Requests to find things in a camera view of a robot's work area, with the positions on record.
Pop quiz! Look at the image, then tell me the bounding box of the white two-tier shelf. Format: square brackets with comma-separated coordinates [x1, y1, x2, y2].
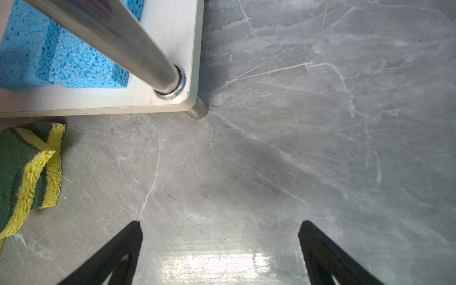
[1, 1, 208, 119]

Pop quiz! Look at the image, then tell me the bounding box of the green yellow wavy sponge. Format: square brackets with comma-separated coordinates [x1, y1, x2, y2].
[19, 121, 67, 210]
[1, 128, 55, 239]

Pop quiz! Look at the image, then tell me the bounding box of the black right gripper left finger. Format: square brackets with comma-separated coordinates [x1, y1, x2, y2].
[59, 221, 143, 285]

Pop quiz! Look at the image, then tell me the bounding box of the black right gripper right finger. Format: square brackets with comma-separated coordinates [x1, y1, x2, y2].
[298, 220, 382, 285]

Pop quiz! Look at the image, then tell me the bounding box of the blue cellulose sponge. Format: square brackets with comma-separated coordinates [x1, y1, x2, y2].
[1, 1, 56, 91]
[35, 0, 145, 89]

